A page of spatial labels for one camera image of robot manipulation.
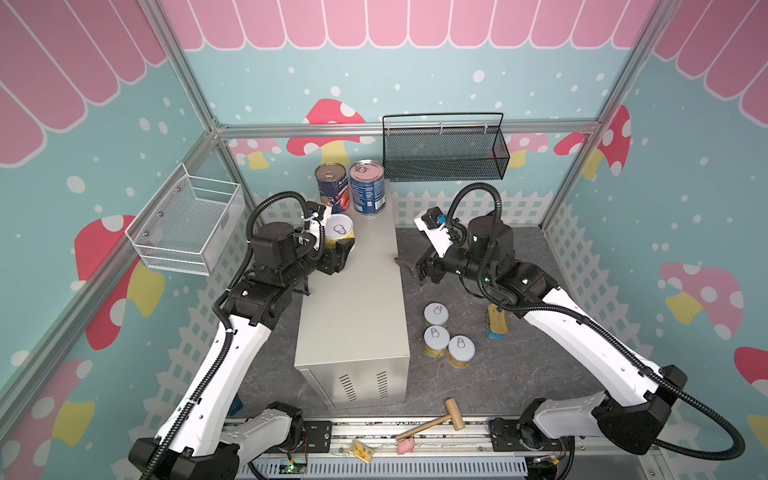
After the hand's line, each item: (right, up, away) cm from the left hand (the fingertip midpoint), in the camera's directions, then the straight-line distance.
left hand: (338, 241), depth 69 cm
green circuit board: (-13, -55, +4) cm, 57 cm away
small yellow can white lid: (+26, -21, +22) cm, 39 cm away
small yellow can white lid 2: (+25, -28, +17) cm, 41 cm away
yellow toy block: (+5, -51, +3) cm, 51 cm away
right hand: (+16, -1, -4) cm, 17 cm away
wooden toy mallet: (+29, -44, +7) cm, 53 cm away
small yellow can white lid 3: (+32, -30, +15) cm, 46 cm away
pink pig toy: (+16, -49, +3) cm, 52 cm away
